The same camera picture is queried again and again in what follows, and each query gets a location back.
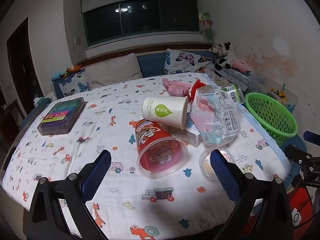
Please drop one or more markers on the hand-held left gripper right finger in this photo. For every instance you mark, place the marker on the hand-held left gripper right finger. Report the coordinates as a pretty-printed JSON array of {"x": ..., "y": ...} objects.
[{"x": 222, "y": 172}]

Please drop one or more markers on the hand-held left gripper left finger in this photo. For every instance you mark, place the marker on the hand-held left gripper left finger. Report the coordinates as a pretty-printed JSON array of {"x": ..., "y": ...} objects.
[{"x": 97, "y": 175}]

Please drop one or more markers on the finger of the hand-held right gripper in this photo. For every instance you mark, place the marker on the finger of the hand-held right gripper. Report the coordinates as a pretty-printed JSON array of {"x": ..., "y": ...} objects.
[
  {"x": 312, "y": 137},
  {"x": 296, "y": 153}
]

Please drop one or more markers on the round clear jelly cup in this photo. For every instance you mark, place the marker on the round clear jelly cup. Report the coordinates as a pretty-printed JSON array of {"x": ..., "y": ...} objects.
[{"x": 206, "y": 163}]

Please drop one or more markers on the green plastic basket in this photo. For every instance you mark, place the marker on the green plastic basket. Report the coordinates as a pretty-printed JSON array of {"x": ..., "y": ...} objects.
[{"x": 272, "y": 115}]

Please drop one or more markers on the small white carton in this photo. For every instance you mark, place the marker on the small white carton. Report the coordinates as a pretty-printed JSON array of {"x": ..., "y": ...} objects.
[{"x": 187, "y": 136}]

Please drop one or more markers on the red printed plastic cup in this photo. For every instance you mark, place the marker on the red printed plastic cup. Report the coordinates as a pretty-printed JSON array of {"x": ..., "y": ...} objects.
[{"x": 157, "y": 152}]

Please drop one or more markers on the red printed bag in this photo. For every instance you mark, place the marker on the red printed bag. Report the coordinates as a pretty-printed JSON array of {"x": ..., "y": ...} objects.
[{"x": 300, "y": 205}]

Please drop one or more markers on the clear plastic storage bin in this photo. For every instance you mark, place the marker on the clear plastic storage bin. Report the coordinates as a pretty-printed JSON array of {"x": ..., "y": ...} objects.
[{"x": 290, "y": 93}]

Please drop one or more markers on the printed white blanket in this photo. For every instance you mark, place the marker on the printed white blanket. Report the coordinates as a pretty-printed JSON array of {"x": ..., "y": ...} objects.
[{"x": 75, "y": 130}]

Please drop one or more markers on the clear plastic bag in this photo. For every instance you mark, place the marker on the clear plastic bag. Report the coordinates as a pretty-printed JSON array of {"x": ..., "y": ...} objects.
[{"x": 215, "y": 120}]

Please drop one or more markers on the yellow toy vehicle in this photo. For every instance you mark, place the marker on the yellow toy vehicle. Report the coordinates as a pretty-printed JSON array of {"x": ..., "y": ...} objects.
[{"x": 278, "y": 92}]

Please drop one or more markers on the colourful marker case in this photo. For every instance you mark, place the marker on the colourful marker case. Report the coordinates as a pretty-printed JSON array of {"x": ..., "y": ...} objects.
[{"x": 61, "y": 116}]

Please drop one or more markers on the green yellow labelled packet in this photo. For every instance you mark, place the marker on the green yellow labelled packet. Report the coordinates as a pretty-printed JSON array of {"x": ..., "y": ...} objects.
[{"x": 233, "y": 92}]

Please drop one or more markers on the white paper cup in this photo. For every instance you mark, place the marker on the white paper cup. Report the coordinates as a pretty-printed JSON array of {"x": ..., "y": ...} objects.
[{"x": 162, "y": 108}]

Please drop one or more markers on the red mesh net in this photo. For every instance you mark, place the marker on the red mesh net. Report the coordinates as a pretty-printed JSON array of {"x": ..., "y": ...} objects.
[{"x": 197, "y": 87}]

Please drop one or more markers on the small butterfly print pillow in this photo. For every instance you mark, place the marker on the small butterfly print pillow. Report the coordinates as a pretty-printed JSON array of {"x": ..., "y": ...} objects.
[{"x": 72, "y": 85}]

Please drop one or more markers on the beige patterned clothing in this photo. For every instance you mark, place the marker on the beige patterned clothing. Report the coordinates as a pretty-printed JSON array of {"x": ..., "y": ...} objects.
[{"x": 217, "y": 78}]

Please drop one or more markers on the striped grey cloth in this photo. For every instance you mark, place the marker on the striped grey cloth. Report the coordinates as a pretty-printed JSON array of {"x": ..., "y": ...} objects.
[{"x": 237, "y": 78}]

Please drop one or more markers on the pink snack packet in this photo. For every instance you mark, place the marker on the pink snack packet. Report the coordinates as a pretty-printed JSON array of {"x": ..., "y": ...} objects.
[{"x": 176, "y": 88}]

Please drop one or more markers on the pink plush toy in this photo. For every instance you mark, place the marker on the pink plush toy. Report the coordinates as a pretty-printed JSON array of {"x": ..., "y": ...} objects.
[{"x": 241, "y": 65}]

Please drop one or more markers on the beige pillow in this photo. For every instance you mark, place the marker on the beige pillow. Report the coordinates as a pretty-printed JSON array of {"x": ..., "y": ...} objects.
[{"x": 111, "y": 71}]

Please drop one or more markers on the orange plush toy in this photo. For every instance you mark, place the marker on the orange plush toy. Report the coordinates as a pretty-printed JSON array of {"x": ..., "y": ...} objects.
[{"x": 72, "y": 68}]

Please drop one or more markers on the black and white plush toy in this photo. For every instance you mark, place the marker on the black and white plush toy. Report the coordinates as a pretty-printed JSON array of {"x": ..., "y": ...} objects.
[{"x": 222, "y": 55}]

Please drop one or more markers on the large butterfly print pillow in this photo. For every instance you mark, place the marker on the large butterfly print pillow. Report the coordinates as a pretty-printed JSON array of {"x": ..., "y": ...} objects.
[{"x": 186, "y": 60}]

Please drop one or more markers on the dark wooden door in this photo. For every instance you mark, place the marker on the dark wooden door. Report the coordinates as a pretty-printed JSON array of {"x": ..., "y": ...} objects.
[{"x": 23, "y": 80}]

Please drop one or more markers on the blue back cushion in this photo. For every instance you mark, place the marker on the blue back cushion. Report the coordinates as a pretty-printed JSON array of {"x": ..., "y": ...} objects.
[{"x": 152, "y": 63}]

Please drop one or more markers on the hanging colourful toy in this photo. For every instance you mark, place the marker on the hanging colourful toy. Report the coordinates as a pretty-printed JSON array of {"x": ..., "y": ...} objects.
[{"x": 206, "y": 21}]

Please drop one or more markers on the dark window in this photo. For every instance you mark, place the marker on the dark window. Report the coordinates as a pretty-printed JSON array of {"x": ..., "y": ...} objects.
[{"x": 140, "y": 21}]

